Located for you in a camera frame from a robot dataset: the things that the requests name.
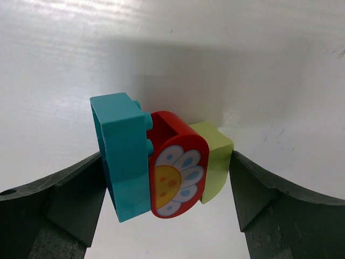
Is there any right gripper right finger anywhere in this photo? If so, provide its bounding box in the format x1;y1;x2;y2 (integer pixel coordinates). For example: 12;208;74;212
229;151;344;258

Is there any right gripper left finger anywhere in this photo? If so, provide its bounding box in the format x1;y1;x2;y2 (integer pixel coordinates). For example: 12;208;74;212
1;153;106;258

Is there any lime lego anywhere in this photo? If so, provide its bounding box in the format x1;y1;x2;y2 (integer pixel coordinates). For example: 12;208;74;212
191;121;234;204

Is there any blue long lego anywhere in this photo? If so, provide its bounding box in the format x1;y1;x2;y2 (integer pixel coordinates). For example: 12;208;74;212
90;92;154;222

